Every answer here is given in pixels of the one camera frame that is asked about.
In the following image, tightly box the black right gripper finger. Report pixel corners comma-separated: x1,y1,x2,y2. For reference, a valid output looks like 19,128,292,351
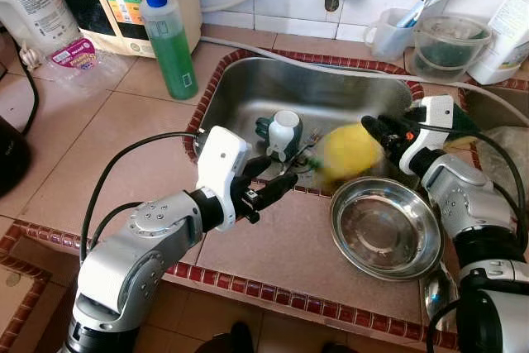
361,114,398,141
374,134,407,164

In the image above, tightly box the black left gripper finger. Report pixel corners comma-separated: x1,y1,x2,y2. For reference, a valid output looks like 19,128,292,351
252,172,300,212
236,155,276,190

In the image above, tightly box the yellow plastic bowl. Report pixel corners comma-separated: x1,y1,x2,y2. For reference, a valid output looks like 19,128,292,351
317,122,386,188

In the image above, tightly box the teal mug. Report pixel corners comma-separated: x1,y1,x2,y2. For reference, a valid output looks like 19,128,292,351
254,109,303,163

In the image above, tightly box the steel fork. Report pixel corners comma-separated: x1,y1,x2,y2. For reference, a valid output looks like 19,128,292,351
301,127,324,153

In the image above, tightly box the stainless steel bowl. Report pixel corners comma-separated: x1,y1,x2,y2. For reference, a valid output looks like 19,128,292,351
328,174,444,282

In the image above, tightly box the green and yellow sponge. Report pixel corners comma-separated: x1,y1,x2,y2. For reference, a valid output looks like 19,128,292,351
450,108,481,144

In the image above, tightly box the clear toothbrush cup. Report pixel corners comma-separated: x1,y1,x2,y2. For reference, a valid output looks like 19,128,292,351
363,7,415,61

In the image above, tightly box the clear plastic container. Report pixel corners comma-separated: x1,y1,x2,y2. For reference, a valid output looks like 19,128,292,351
410,13,493,83

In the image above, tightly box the clear plastic bag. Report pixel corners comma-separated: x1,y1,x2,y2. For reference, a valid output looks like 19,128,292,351
483,125,529,198

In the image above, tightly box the green dish soap bottle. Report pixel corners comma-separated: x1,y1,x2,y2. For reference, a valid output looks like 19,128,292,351
136,0,200,103

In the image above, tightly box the white bottle with yellow cap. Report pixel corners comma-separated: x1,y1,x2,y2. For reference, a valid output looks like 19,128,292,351
466,0,529,86

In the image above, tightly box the clear packaging with pink label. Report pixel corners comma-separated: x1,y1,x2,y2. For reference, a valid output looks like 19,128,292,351
32,36,130,94

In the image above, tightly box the black kettle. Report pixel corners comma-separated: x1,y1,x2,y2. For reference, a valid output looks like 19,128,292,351
0,112,33,198

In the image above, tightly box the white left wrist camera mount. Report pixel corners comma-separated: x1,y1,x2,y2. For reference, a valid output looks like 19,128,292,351
195,125,252,231

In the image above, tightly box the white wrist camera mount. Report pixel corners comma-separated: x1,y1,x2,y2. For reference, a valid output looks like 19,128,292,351
195,125,252,231
403,94,458,177

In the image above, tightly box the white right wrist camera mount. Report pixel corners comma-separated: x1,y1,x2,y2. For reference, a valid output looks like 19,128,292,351
403,94,458,177

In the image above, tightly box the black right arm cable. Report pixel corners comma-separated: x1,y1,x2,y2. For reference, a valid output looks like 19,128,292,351
417,121,529,353

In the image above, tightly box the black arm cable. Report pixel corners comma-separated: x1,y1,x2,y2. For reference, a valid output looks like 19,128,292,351
417,121,529,353
79,130,204,267

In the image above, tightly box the grey water hose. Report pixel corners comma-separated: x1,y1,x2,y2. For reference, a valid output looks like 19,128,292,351
198,34,529,127

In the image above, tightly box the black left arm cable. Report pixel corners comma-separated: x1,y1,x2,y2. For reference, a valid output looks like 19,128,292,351
79,130,204,267

